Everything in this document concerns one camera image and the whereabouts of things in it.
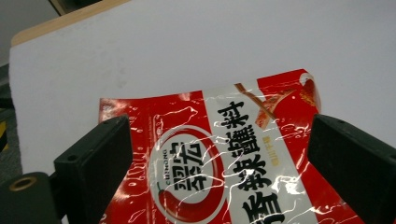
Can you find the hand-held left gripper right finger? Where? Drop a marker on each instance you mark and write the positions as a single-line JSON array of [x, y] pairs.
[[355, 168]]

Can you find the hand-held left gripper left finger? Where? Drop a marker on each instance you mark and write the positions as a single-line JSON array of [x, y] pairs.
[[96, 168]]

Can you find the red seasoning packet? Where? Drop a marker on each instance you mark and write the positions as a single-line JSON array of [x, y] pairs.
[[249, 161]]

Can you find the yellow black tape strip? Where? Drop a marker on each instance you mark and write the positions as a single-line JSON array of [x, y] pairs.
[[2, 135]]

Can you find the white table sheet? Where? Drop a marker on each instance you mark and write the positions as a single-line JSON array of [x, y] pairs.
[[193, 46]]

